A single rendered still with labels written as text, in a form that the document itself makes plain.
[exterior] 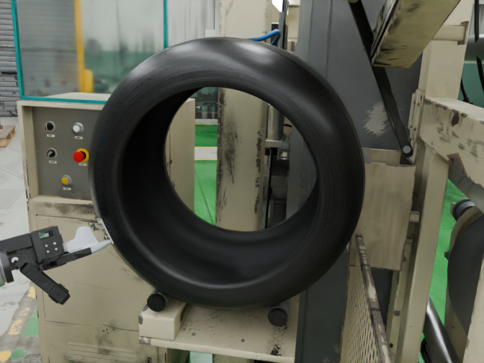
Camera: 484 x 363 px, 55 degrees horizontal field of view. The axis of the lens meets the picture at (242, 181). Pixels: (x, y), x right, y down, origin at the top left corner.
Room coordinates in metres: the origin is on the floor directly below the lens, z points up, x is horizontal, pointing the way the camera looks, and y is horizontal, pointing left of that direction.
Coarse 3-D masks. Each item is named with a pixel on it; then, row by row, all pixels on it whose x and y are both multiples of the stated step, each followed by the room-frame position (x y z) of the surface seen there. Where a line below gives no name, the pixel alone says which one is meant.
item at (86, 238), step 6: (84, 228) 0.91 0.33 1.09; (84, 234) 0.90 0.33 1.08; (90, 234) 0.91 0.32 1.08; (78, 240) 0.89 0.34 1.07; (84, 240) 0.90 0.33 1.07; (90, 240) 0.90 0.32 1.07; (96, 240) 0.91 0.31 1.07; (66, 246) 0.88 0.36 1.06; (72, 246) 0.88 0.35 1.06; (78, 246) 0.89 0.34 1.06; (84, 246) 0.89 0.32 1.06; (90, 246) 0.89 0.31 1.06; (96, 246) 0.90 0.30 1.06; (102, 246) 0.91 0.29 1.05
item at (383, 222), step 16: (368, 160) 1.22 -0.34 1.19; (384, 160) 1.34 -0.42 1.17; (400, 160) 1.33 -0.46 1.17; (368, 176) 1.17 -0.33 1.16; (384, 176) 1.16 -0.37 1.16; (400, 176) 1.15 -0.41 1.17; (368, 192) 1.17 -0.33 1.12; (384, 192) 1.16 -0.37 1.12; (400, 192) 1.15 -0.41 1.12; (368, 208) 1.17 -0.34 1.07; (384, 208) 1.16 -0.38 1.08; (400, 208) 1.15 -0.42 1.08; (368, 224) 1.16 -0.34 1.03; (384, 224) 1.16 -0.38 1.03; (400, 224) 1.15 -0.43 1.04; (352, 240) 1.17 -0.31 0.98; (368, 240) 1.16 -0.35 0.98; (384, 240) 1.16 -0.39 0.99; (400, 240) 1.15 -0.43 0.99; (352, 256) 1.17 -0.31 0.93; (368, 256) 1.16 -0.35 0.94; (384, 256) 1.16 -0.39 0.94; (400, 256) 1.15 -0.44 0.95
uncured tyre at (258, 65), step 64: (192, 64) 0.90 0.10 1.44; (256, 64) 0.88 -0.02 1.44; (128, 128) 0.91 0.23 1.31; (320, 128) 0.86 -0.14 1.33; (128, 192) 1.12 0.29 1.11; (320, 192) 0.85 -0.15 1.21; (128, 256) 0.92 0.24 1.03; (192, 256) 1.13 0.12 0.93; (256, 256) 1.14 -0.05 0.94; (320, 256) 0.86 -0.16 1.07
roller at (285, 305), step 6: (288, 300) 0.96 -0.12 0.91; (270, 306) 0.93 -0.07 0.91; (276, 306) 0.91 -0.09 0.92; (282, 306) 0.92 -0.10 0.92; (288, 306) 0.94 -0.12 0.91; (270, 312) 0.90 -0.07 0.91; (276, 312) 0.90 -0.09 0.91; (282, 312) 0.90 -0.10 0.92; (288, 312) 0.92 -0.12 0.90; (270, 318) 0.90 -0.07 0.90; (276, 318) 0.90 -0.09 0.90; (282, 318) 0.90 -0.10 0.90; (276, 324) 0.90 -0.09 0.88; (282, 324) 0.90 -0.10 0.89
